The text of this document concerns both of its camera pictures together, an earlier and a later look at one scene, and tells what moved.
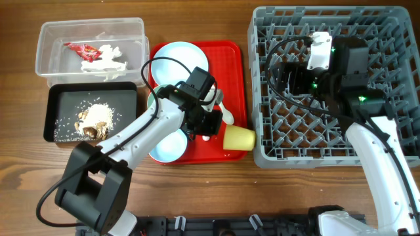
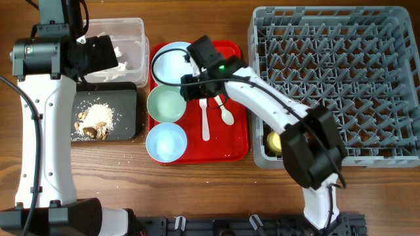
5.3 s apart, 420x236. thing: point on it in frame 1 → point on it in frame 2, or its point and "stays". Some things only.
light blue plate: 167,72 stays
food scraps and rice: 94,120 stays
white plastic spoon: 228,117 stays
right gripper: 298,71 → 189,90
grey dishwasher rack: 292,130 stays
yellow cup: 237,137 → 273,141
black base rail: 226,225 stays
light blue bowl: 171,149 stays
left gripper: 212,126 → 102,54
